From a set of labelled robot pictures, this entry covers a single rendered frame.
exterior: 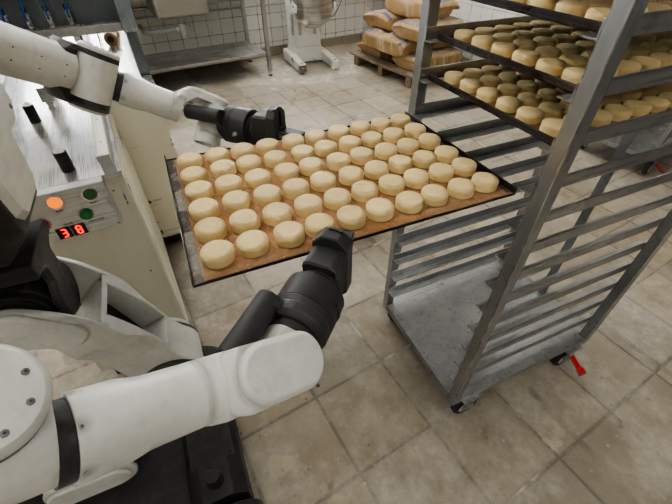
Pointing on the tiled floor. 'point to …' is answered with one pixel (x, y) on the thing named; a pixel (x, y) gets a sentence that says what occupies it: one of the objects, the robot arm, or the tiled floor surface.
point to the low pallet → (382, 65)
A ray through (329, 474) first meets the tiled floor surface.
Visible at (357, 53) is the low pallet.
